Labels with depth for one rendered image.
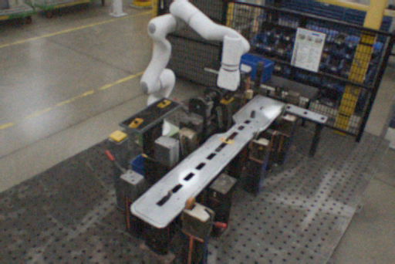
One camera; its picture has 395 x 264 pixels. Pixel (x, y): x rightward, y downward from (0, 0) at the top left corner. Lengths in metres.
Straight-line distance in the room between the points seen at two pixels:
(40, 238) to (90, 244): 0.26
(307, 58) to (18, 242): 2.19
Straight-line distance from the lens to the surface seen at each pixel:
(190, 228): 1.43
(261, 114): 2.21
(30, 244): 1.85
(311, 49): 2.62
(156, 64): 2.01
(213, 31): 1.70
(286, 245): 1.82
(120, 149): 1.64
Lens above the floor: 2.05
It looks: 32 degrees down
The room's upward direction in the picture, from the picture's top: 4 degrees clockwise
